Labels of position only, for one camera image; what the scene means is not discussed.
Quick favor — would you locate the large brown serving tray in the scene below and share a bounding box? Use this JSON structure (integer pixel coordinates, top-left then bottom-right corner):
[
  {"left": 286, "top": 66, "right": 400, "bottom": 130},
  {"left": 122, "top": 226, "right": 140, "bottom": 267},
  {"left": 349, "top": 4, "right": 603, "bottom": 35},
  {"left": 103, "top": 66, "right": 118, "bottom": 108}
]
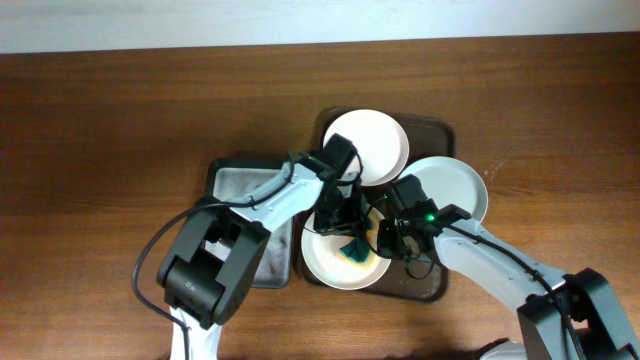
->
[{"left": 295, "top": 106, "right": 456, "bottom": 304}]

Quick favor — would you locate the green and yellow sponge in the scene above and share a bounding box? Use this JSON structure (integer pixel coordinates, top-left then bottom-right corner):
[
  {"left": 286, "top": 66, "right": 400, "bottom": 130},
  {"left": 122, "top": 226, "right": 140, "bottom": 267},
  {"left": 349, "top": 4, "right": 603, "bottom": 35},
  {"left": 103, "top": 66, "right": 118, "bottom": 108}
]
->
[{"left": 336, "top": 228, "right": 377, "bottom": 269}]

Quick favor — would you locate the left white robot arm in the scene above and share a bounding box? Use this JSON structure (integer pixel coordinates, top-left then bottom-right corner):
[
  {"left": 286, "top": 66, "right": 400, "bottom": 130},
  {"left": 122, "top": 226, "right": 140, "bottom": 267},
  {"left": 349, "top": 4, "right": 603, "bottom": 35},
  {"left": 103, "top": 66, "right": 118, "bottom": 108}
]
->
[{"left": 157, "top": 134, "right": 361, "bottom": 359}]

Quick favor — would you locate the small black sponge tray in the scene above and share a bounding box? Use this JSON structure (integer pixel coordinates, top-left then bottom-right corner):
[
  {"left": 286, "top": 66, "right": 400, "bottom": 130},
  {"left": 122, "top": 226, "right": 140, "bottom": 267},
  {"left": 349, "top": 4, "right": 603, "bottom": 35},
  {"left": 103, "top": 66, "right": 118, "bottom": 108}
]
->
[{"left": 205, "top": 159, "right": 294, "bottom": 289}]

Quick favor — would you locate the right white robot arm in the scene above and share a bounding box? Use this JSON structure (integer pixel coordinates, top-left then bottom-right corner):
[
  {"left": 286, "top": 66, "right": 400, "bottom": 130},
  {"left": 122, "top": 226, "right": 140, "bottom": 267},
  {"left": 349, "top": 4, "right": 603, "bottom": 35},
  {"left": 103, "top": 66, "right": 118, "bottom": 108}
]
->
[{"left": 377, "top": 175, "right": 639, "bottom": 360}]

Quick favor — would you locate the white plate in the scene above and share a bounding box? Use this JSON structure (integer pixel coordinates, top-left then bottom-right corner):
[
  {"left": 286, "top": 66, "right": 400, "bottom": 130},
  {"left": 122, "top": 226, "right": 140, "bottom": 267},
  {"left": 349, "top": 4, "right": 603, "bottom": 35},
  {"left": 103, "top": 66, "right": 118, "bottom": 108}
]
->
[
  {"left": 400, "top": 156, "right": 489, "bottom": 222},
  {"left": 323, "top": 109, "right": 409, "bottom": 187},
  {"left": 301, "top": 214, "right": 391, "bottom": 290}
]

